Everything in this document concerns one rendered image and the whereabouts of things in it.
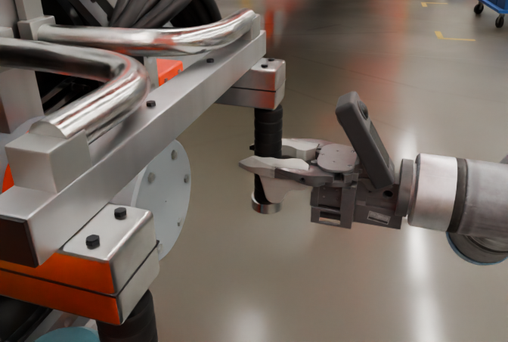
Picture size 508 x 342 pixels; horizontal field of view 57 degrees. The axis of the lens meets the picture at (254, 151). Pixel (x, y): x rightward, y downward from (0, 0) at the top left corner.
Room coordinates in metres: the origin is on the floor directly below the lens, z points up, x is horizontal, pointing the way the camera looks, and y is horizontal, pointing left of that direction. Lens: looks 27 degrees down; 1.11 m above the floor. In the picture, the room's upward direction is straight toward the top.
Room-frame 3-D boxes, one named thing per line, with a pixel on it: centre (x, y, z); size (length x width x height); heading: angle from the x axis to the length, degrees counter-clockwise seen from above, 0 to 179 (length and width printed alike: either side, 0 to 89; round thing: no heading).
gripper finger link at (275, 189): (0.51, -0.02, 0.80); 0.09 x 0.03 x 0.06; 84
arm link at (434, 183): (0.49, -0.21, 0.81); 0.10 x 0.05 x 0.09; 163
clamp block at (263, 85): (0.55, 0.01, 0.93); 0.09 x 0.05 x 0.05; 73
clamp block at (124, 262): (0.22, 0.11, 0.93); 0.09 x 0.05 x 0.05; 73
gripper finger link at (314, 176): (0.50, -0.07, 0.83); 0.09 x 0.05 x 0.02; 84
